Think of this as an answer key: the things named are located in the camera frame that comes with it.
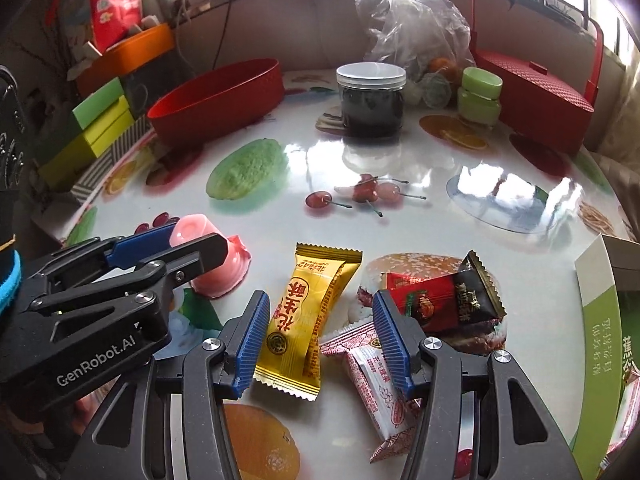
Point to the clear plastic bag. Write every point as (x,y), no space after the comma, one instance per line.
(410,15)

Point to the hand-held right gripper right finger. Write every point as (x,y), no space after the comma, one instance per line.
(392,345)

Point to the black white striped box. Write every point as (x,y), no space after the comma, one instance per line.
(107,170)

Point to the orange box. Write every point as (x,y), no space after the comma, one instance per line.
(130,55)

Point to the clear jar with dark contents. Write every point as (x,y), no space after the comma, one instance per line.
(371,105)

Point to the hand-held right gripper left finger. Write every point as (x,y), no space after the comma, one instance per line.
(252,340)

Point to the green glass jar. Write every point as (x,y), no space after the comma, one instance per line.
(480,95)

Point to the small round jelly cup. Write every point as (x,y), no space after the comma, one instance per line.
(436,91)

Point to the tangerine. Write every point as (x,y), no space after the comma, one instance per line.
(444,67)

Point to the pink jelly cup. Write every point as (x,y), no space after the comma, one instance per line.
(235,265)

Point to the red white patterned snack packet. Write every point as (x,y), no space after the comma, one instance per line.
(382,395)
(347,341)

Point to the red printed package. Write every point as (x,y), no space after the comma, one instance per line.
(112,5)

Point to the yellow green box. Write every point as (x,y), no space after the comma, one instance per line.
(65,165)
(107,130)

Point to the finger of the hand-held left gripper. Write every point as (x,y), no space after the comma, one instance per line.
(137,247)
(192,255)

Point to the green and white cardboard box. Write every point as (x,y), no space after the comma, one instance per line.
(600,320)

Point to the red oval bowl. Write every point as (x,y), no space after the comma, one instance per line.
(215,102)

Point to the red and black snack packet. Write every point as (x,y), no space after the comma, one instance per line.
(440,300)

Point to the yellow snack packet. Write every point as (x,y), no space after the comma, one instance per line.
(305,310)

